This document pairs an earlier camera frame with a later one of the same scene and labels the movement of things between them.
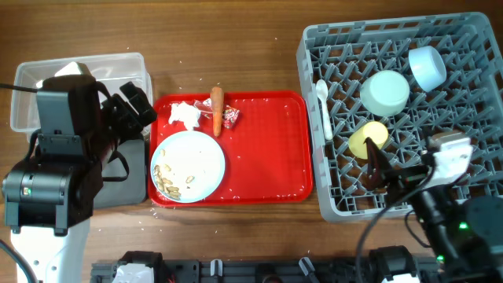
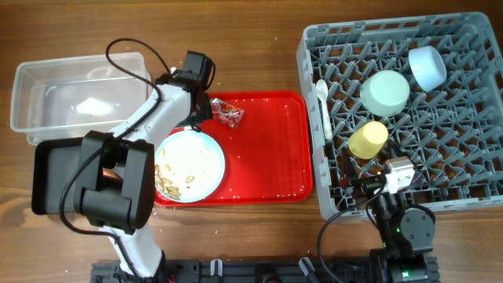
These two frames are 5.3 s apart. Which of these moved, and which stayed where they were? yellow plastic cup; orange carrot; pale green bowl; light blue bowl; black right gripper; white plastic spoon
Moved: orange carrot; black right gripper
Stayed: light blue bowl; white plastic spoon; yellow plastic cup; pale green bowl
